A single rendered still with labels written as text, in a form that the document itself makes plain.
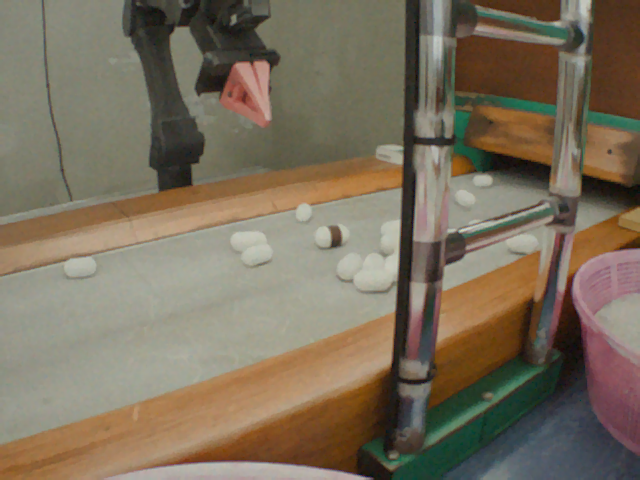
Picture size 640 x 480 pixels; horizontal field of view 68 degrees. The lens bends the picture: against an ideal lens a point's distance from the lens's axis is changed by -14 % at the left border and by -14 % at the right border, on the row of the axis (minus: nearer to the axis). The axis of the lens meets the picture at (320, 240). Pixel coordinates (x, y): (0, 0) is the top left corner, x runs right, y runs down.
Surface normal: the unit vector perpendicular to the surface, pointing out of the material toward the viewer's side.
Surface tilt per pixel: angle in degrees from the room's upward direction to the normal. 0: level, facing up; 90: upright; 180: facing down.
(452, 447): 90
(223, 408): 0
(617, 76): 90
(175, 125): 58
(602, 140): 66
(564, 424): 0
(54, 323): 0
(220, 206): 45
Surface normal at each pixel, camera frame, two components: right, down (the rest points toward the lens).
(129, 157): 0.61, 0.27
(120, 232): 0.42, -0.47
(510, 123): -0.74, -0.18
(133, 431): 0.00, -0.94
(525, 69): -0.80, 0.20
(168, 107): 0.47, -0.25
